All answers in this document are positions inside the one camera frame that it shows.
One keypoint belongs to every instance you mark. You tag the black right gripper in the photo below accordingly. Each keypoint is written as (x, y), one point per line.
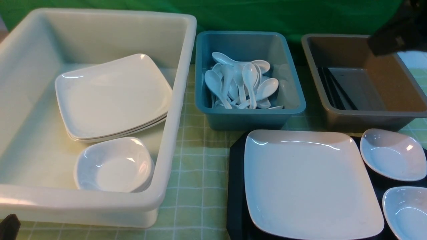
(405, 31)

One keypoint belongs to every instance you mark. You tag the white bowl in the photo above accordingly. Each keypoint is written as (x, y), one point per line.
(393, 155)
(405, 210)

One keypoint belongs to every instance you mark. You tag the large white square plate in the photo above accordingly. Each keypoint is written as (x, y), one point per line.
(309, 186)

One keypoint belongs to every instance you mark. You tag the black chopstick pair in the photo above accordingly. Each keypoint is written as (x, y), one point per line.
(330, 88)

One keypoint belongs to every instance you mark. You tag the white soup spoon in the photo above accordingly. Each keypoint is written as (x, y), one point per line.
(250, 75)

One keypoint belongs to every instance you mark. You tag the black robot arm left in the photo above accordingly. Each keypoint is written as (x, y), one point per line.
(9, 227)

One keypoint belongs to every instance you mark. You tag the green backdrop cloth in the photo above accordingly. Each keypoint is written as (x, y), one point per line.
(291, 18)

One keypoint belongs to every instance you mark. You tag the brown plastic bin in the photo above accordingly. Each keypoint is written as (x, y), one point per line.
(383, 89)

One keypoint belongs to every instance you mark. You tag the crossed black chopsticks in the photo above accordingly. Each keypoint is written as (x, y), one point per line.
(345, 95)

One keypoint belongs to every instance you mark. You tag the teal plastic bin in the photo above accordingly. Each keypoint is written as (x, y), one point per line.
(247, 46)

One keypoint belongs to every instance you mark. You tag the pile of white spoons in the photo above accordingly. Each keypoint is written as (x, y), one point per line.
(226, 84)

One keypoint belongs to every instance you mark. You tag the black plastic tray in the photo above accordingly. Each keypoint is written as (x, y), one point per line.
(239, 224)

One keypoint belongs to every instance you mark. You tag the green checked tablecloth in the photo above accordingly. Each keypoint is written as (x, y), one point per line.
(195, 203)

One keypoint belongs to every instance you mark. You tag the stacked white square plates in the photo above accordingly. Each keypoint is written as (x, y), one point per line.
(112, 98)

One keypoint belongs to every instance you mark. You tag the stacked white bowls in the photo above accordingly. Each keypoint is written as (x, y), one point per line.
(118, 165)

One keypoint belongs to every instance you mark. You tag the large white plastic tub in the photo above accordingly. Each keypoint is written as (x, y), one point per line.
(38, 157)

